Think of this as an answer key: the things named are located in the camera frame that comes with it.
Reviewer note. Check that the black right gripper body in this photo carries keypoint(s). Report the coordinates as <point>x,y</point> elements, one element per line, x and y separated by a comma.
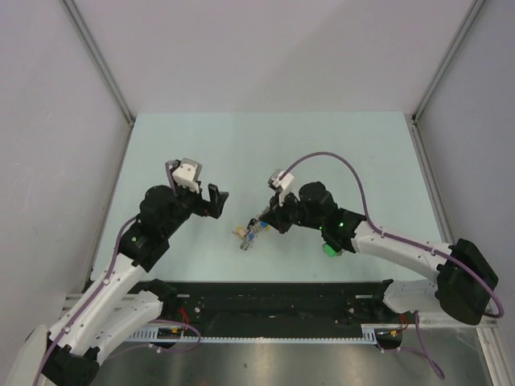
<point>290,213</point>

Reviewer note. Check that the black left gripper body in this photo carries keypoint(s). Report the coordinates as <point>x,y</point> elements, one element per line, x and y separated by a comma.
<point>192,203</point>

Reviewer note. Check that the silver disc keyring organiser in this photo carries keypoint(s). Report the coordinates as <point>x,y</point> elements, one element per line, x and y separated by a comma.
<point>253,227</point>

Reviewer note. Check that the yellow key tag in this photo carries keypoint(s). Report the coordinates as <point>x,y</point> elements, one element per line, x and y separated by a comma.
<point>240,231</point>

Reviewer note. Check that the green key tag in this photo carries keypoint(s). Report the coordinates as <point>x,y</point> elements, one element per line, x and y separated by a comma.
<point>329,251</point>

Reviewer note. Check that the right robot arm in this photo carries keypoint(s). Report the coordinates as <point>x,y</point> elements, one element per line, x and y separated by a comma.
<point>461,279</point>

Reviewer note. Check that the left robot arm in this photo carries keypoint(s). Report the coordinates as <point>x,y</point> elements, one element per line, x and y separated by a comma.
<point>85,337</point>

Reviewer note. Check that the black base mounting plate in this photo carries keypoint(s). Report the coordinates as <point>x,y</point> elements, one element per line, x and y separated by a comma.
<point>295,310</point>

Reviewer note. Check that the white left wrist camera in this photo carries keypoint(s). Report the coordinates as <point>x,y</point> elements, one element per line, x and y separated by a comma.
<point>183,173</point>

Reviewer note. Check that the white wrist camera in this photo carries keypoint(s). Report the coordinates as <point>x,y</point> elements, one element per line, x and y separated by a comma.
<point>281,182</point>
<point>183,173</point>

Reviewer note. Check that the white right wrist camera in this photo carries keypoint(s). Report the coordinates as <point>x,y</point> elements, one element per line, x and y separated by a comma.
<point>281,182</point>

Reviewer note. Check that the white slotted cable duct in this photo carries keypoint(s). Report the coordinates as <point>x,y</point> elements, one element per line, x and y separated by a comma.
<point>170,334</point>

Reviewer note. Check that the aluminium frame left post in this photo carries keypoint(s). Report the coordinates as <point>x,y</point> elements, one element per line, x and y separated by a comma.
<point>91,47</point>

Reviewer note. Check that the aluminium frame post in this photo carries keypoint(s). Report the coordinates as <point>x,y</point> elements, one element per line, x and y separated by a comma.
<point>91,47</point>
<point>450,55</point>

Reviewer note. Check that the aluminium frame right post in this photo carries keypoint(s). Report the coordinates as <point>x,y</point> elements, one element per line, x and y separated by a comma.
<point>450,55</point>

